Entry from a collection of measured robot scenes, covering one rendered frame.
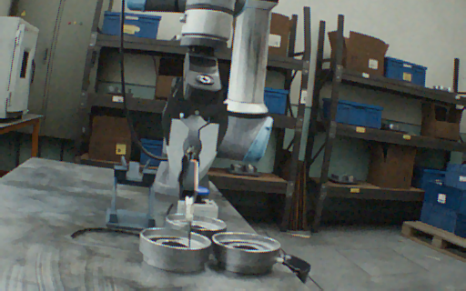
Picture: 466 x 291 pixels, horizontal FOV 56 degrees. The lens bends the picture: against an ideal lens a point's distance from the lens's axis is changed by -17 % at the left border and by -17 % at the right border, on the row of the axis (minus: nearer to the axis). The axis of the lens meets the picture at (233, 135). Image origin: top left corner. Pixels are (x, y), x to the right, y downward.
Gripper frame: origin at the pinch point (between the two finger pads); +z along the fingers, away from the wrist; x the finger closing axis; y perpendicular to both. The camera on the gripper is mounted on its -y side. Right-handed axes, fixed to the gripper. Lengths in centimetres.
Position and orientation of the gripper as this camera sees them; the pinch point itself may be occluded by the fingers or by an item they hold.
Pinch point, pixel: (188, 174)
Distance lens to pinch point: 76.7
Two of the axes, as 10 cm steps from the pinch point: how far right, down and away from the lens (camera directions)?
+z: -1.3, 9.9, 0.6
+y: -2.1, -0.9, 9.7
